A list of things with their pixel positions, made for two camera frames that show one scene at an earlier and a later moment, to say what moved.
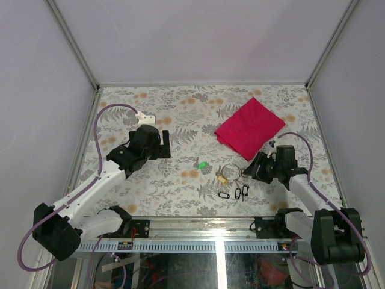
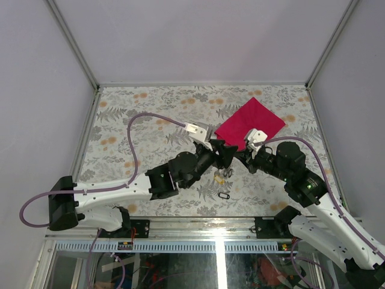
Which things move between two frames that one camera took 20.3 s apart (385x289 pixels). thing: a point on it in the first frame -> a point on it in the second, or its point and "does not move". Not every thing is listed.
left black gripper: x=163 y=150 -> x=219 y=147
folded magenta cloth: x=249 y=129 does not move
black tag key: x=224 y=195 does not move
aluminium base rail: x=193 y=235 does not move
